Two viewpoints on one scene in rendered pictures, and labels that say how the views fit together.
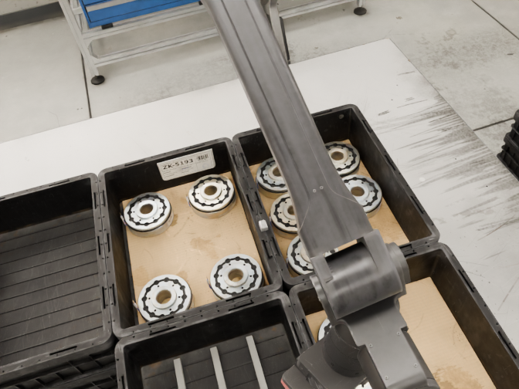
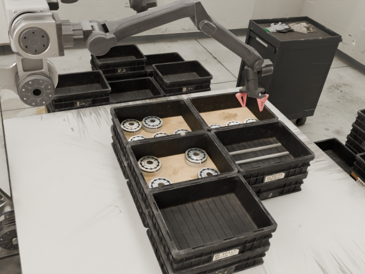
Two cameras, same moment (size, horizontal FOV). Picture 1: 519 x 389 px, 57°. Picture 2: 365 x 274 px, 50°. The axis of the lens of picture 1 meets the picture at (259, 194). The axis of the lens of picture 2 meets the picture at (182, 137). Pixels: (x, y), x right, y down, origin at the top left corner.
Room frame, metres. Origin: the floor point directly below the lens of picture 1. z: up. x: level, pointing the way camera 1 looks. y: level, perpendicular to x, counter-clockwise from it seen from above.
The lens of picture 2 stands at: (0.91, 1.37, 1.97)
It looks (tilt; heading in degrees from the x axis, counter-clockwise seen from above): 36 degrees down; 254
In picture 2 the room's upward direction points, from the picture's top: 7 degrees clockwise
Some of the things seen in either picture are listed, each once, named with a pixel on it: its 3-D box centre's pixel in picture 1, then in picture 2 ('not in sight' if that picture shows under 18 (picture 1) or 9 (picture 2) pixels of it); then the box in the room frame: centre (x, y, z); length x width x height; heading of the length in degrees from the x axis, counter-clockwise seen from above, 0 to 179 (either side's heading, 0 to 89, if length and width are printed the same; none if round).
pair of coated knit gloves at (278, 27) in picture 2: not in sight; (277, 26); (-0.59, -1.46, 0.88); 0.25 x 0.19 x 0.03; 12
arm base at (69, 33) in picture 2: not in sight; (68, 33); (0.98, 0.12, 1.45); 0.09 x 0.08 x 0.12; 102
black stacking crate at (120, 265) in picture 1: (187, 239); (180, 168); (0.56, 0.16, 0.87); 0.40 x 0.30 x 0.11; 10
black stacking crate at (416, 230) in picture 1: (324, 200); (157, 129); (0.61, -0.14, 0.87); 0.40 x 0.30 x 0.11; 10
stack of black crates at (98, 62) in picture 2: not in sight; (117, 77); (0.69, -1.58, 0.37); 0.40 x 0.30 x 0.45; 12
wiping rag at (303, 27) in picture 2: not in sight; (302, 26); (-0.83, -1.48, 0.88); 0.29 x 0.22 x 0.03; 12
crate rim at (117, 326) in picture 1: (181, 225); (181, 160); (0.56, 0.16, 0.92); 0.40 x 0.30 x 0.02; 10
